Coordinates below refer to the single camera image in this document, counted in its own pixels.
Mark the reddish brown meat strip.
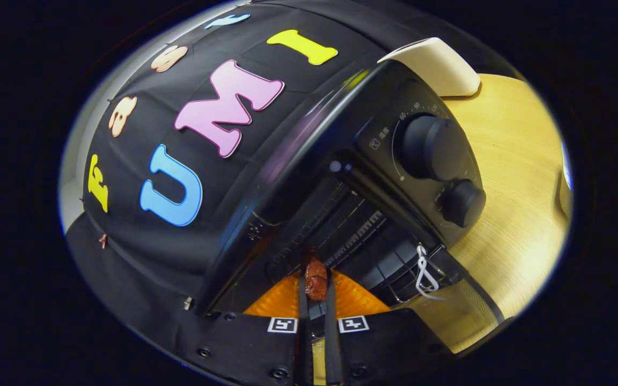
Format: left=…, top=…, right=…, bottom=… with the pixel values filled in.
left=304, top=252, right=330, bottom=301

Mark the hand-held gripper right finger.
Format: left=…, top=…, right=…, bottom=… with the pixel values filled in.
left=324, top=268, right=454, bottom=386

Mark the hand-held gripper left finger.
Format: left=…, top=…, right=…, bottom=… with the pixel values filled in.
left=172, top=268, right=314, bottom=386

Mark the white pop-up toaster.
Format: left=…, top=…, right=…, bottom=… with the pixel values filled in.
left=378, top=37, right=481, bottom=98

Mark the black backdrop cloth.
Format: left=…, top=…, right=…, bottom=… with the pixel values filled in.
left=65, top=0, right=524, bottom=376

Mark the black toaster oven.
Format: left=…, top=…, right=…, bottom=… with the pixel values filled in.
left=194, top=60, right=505, bottom=344

